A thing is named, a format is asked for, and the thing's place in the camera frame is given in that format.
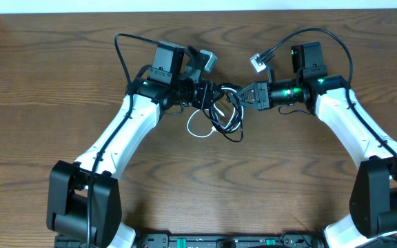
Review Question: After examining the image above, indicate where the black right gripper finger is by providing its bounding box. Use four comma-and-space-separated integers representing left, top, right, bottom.
234, 94, 258, 110
237, 82, 257, 99

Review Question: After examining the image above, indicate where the black usb cable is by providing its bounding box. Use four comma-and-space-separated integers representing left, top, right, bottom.
203, 83, 243, 135
207, 82, 245, 143

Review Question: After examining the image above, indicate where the white usb cable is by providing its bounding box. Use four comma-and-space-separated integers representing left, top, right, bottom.
186, 86, 245, 138

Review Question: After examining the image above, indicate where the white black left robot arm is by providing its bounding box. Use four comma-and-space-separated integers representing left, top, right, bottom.
46, 42, 223, 247

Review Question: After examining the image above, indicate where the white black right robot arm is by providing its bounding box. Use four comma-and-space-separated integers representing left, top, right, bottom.
232, 42, 397, 247

